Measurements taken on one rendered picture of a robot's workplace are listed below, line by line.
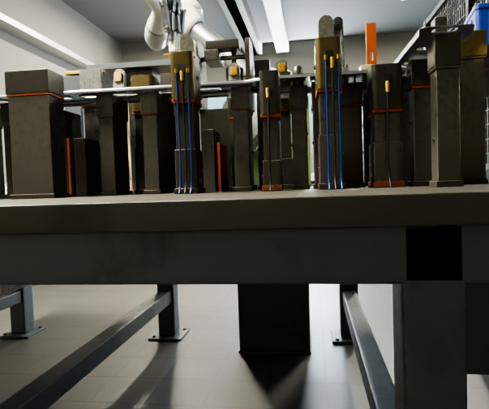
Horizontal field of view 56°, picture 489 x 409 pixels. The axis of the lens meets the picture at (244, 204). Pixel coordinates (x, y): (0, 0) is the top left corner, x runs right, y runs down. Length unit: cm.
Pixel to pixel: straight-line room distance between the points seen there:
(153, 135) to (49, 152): 28
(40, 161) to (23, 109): 14
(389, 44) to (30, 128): 716
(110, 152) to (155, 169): 14
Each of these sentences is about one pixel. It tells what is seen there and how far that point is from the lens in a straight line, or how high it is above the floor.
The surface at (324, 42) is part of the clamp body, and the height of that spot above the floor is 103.
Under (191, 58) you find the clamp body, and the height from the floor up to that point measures 103.
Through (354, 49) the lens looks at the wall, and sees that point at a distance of 799.
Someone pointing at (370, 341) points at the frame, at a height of 23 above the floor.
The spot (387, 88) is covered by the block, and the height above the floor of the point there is 92.
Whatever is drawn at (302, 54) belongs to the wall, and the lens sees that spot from 795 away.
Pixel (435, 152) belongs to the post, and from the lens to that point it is 96.
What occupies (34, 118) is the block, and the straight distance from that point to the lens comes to 131.
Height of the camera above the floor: 72
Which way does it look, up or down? 2 degrees down
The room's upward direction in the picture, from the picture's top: 2 degrees counter-clockwise
